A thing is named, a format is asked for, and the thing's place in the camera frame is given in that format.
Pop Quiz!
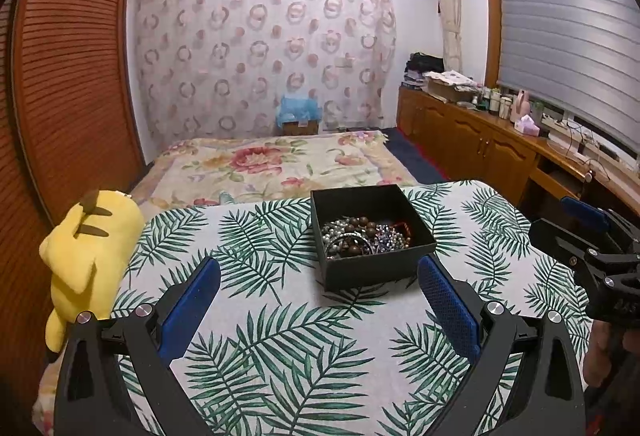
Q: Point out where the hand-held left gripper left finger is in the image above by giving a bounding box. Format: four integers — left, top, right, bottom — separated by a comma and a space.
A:
52, 258, 222, 436

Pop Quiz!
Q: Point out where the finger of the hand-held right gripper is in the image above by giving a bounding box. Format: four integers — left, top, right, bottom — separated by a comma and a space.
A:
561, 196, 640, 257
529, 218, 616, 271

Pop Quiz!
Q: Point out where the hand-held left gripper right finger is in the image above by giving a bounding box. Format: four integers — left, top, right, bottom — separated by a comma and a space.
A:
417, 255, 586, 436

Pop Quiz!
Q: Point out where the black jewelry box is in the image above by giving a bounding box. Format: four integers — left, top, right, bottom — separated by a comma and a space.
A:
310, 184, 437, 293

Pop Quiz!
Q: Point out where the purple beaded jewelry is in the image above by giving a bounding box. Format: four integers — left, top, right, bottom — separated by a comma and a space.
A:
370, 223, 413, 251

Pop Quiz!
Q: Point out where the brown wooden bead bracelet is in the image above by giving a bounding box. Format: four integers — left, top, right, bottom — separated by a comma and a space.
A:
335, 215, 386, 259

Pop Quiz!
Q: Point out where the silver bangle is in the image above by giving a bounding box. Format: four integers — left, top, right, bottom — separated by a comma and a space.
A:
325, 236, 373, 259

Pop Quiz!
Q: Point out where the person's right hand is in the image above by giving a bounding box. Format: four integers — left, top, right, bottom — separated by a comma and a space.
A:
582, 321, 640, 389

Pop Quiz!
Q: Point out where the green leaf print tablecloth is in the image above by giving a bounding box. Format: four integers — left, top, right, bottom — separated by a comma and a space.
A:
112, 180, 593, 436

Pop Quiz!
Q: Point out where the pink tissue box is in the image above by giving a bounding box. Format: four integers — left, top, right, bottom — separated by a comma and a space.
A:
515, 115, 541, 137

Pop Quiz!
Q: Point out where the yellow plush toy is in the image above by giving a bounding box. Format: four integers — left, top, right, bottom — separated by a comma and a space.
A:
40, 189, 143, 353

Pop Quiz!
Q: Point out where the long wooden cabinet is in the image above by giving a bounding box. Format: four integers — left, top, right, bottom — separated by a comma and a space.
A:
397, 86, 640, 227

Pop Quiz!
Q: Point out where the pink bag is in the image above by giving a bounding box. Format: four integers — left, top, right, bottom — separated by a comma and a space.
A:
512, 90, 532, 121

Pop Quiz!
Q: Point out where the row of toiletry bottles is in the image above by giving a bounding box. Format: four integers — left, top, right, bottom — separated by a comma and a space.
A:
470, 86, 516, 119

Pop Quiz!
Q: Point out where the floral bed blanket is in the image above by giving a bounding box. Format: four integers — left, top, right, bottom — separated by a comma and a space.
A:
32, 131, 418, 434

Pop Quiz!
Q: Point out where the grey window blind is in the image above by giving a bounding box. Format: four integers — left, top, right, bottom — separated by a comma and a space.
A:
492, 0, 640, 167

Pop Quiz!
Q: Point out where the flat cardboard box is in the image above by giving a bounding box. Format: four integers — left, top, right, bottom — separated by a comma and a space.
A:
424, 70, 476, 104

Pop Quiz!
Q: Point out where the small cardboard box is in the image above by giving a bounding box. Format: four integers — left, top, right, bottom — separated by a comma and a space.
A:
282, 118, 319, 135

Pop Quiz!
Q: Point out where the pile of folded clothes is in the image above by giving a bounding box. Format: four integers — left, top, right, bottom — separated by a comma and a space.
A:
404, 52, 445, 89

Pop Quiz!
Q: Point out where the wooden louvered wardrobe door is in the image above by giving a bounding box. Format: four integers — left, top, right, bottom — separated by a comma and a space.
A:
0, 0, 146, 397

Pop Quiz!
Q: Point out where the plain cream curtain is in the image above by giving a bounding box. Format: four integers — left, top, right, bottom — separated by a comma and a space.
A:
430, 0, 463, 76

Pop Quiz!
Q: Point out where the black cable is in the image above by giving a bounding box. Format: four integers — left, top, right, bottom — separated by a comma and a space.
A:
582, 156, 616, 184

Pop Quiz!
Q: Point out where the ring patterned sheer curtain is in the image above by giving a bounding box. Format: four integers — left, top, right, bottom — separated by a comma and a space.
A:
127, 0, 398, 157

